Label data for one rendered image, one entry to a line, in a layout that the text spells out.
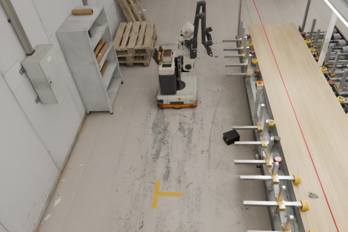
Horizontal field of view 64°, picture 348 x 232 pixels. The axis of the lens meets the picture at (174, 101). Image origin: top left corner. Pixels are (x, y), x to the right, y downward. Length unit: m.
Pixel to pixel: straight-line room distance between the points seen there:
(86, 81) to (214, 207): 2.63
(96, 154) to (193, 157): 1.44
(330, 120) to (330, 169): 0.67
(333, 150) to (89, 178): 2.98
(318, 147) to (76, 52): 3.29
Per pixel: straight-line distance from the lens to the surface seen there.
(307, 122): 3.38
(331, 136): 3.32
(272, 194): 2.95
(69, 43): 4.23
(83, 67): 4.40
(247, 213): 3.61
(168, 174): 3.88
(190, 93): 4.56
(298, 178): 2.77
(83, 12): 4.53
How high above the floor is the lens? 3.18
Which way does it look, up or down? 41 degrees down
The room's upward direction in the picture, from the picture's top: 6 degrees counter-clockwise
